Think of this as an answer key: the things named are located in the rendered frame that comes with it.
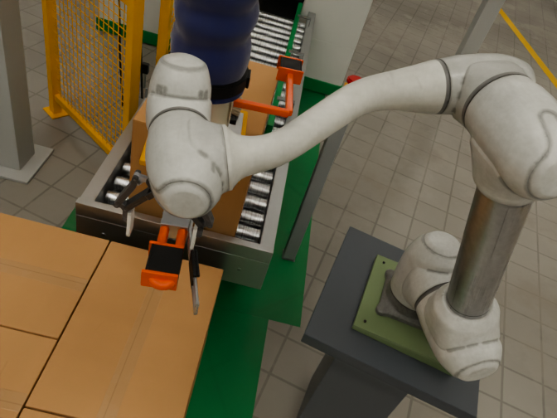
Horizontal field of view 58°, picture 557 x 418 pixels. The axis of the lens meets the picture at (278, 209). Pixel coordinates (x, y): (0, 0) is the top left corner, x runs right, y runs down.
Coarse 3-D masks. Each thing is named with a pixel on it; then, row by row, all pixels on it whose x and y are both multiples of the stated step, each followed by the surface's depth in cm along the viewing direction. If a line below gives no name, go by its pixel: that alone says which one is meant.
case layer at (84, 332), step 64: (0, 256) 157; (64, 256) 163; (128, 256) 169; (0, 320) 142; (64, 320) 147; (128, 320) 152; (192, 320) 157; (0, 384) 130; (64, 384) 134; (128, 384) 138; (192, 384) 143
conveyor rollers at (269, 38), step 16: (272, 16) 344; (256, 32) 318; (272, 32) 324; (288, 32) 331; (256, 48) 303; (272, 48) 311; (272, 64) 298; (256, 176) 217; (272, 176) 218; (112, 192) 188; (256, 192) 211; (256, 208) 205; (256, 224) 198; (256, 240) 191
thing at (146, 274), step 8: (152, 248) 106; (160, 248) 106; (168, 248) 107; (176, 248) 107; (152, 256) 104; (160, 256) 105; (168, 256) 105; (176, 256) 106; (152, 264) 103; (160, 264) 104; (168, 264) 104; (176, 264) 104; (144, 272) 102; (152, 272) 102; (160, 272) 102; (168, 272) 103; (176, 272) 103; (144, 280) 103; (176, 280) 103; (176, 288) 105
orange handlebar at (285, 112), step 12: (288, 84) 165; (288, 96) 160; (252, 108) 153; (264, 108) 153; (276, 108) 154; (288, 108) 155; (168, 228) 113; (180, 240) 111; (156, 288) 102; (168, 288) 103
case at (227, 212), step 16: (256, 64) 202; (256, 80) 192; (272, 80) 195; (256, 96) 184; (272, 96) 187; (144, 112) 161; (256, 112) 176; (144, 128) 159; (256, 128) 169; (144, 144) 163; (240, 192) 171; (144, 208) 182; (160, 208) 181; (224, 208) 176; (240, 208) 175; (224, 224) 182
